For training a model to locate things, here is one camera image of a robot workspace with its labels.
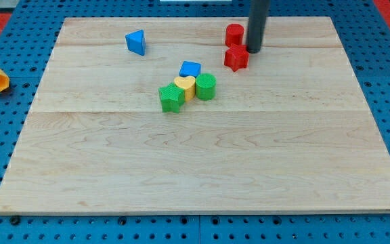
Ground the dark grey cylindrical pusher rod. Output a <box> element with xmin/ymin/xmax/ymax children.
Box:
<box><xmin>246</xmin><ymin>0</ymin><xmax>270</xmax><ymax>54</ymax></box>

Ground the red star block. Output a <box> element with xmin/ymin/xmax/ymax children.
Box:
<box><xmin>224</xmin><ymin>43</ymin><xmax>249</xmax><ymax>72</ymax></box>

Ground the green star block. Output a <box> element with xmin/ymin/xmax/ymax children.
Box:
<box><xmin>158</xmin><ymin>83</ymin><xmax>185</xmax><ymax>113</ymax></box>

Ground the blue triangle block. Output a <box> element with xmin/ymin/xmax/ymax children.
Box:
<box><xmin>125</xmin><ymin>30</ymin><xmax>146</xmax><ymax>56</ymax></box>

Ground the red cylinder block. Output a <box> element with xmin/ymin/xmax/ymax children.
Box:
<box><xmin>225</xmin><ymin>23</ymin><xmax>244</xmax><ymax>47</ymax></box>

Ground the blue cube block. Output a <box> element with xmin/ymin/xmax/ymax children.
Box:
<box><xmin>179</xmin><ymin>60</ymin><xmax>201</xmax><ymax>78</ymax></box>

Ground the green cylinder block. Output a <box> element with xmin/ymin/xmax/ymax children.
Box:
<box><xmin>196</xmin><ymin>73</ymin><xmax>217</xmax><ymax>100</ymax></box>

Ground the yellow heart block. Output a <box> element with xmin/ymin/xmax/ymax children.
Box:
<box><xmin>173</xmin><ymin>75</ymin><xmax>196</xmax><ymax>102</ymax></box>

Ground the light wooden board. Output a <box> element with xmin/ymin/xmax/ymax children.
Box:
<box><xmin>0</xmin><ymin>17</ymin><xmax>390</xmax><ymax>216</ymax></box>

